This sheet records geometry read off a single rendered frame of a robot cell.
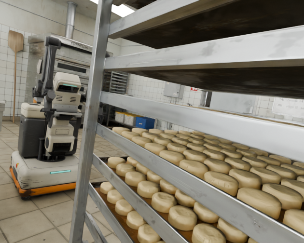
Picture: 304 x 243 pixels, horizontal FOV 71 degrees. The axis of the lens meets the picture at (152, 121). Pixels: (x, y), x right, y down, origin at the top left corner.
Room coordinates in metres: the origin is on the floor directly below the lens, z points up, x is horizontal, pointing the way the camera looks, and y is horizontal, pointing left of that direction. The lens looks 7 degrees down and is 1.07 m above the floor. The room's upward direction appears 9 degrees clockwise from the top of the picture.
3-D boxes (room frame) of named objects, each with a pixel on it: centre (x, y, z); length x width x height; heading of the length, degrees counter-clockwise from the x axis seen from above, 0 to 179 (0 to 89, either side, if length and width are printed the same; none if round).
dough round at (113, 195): (0.56, 0.07, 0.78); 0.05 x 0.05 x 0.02
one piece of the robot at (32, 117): (2.21, 1.05, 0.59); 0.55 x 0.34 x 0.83; 132
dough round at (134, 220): (0.47, 0.00, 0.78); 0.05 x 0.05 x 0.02
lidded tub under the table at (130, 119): (5.94, 0.52, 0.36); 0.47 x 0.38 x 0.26; 140
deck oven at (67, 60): (5.27, 2.19, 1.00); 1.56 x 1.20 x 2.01; 140
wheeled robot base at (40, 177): (2.14, 0.99, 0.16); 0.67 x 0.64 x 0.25; 42
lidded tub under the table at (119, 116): (6.19, 0.83, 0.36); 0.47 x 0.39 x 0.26; 139
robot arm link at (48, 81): (1.65, 0.84, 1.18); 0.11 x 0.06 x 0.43; 131
